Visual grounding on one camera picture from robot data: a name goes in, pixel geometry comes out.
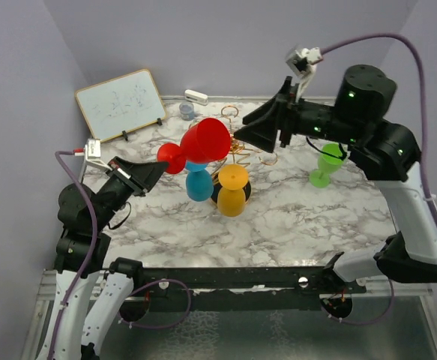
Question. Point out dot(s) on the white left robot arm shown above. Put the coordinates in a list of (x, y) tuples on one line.
[(82, 247)]

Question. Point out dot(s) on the blue wine glass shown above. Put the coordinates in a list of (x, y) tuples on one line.
[(199, 183)]

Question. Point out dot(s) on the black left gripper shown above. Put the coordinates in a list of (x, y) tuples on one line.
[(140, 177)]

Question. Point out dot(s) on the red wine glass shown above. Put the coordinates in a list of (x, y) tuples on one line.
[(205, 142)]

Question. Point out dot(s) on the white stapler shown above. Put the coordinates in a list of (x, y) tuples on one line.
[(196, 97)]

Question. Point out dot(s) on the green wine glass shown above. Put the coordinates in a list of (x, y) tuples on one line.
[(331, 159)]

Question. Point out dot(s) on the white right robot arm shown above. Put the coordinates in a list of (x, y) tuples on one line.
[(386, 152)]

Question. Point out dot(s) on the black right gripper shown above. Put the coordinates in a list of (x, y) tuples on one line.
[(279, 109)]

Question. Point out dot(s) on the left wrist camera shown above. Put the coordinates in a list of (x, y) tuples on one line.
[(91, 154)]

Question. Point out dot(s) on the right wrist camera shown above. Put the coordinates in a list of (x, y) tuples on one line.
[(303, 63)]

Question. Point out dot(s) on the gold wire glass rack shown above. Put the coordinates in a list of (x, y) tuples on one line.
[(239, 153)]

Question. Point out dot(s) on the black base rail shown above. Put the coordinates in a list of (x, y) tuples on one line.
[(223, 289)]

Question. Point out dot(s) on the gold-framed whiteboard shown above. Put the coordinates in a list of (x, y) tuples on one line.
[(121, 105)]

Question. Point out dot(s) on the yellow wine glass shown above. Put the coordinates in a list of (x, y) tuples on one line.
[(231, 198)]

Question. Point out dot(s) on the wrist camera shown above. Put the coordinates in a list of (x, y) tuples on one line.
[(303, 63), (91, 154)]

